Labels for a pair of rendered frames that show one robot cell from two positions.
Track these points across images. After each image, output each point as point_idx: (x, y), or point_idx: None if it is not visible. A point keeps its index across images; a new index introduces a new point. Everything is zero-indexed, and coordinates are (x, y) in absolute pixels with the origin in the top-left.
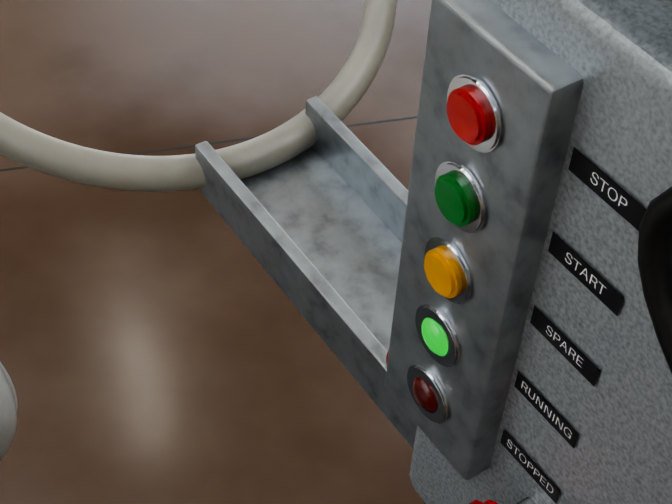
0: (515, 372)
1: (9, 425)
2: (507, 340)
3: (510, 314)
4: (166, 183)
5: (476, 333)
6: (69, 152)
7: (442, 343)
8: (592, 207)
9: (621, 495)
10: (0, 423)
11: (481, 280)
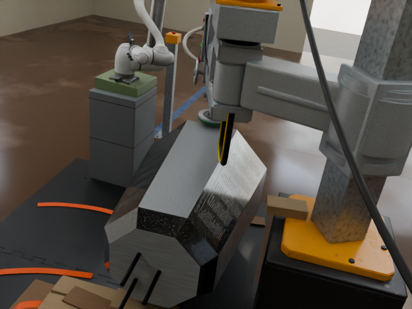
0: None
1: (171, 59)
2: (203, 41)
3: (203, 37)
4: (202, 62)
5: (202, 41)
6: (194, 56)
7: (201, 44)
8: (207, 24)
9: None
10: (171, 58)
11: (203, 35)
